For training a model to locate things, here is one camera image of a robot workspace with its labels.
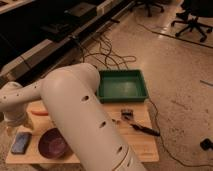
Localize black floor cables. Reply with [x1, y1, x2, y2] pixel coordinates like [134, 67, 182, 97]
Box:
[71, 31, 213, 169]

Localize black office chair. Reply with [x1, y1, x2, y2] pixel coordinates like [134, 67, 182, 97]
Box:
[171, 0, 213, 42]
[130, 0, 164, 17]

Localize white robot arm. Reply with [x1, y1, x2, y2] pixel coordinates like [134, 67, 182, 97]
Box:
[0, 63, 147, 171]

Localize black box on floor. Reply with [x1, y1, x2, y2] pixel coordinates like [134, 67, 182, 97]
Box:
[200, 138, 213, 151]

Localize black handled brush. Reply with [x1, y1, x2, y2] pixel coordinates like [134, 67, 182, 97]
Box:
[121, 109, 160, 137]

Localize purple bowl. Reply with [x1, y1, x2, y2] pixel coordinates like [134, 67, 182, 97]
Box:
[38, 128, 69, 159]

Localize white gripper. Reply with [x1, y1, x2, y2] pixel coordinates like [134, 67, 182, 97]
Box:
[4, 111, 34, 135]

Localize green plastic tray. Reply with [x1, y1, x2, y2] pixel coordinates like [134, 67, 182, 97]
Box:
[96, 70, 149, 103]

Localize blue sponge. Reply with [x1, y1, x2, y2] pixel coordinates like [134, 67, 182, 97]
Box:
[11, 132, 32, 154]

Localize black device on shelf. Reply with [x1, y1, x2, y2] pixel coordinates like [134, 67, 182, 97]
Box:
[64, 2, 97, 25]

